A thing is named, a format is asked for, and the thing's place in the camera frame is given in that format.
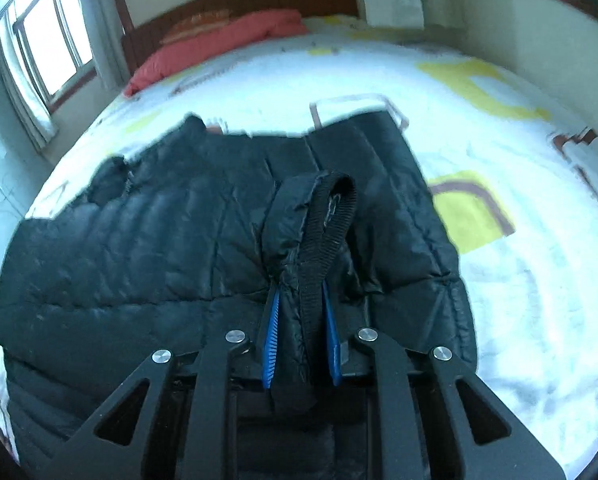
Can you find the window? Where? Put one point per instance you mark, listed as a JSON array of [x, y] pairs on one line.
[[49, 30]]

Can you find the black puffer jacket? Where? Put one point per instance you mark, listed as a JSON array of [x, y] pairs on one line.
[[179, 240]]

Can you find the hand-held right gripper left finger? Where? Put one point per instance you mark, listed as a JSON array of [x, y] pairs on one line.
[[272, 340]]

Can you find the red pillow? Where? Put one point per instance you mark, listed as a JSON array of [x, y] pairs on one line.
[[214, 47]]

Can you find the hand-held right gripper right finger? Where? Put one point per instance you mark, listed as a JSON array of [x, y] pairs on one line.
[[332, 340]]

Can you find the white curtain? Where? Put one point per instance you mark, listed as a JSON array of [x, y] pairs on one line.
[[19, 90]]

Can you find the wooden headboard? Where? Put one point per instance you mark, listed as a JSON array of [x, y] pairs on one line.
[[239, 2]]

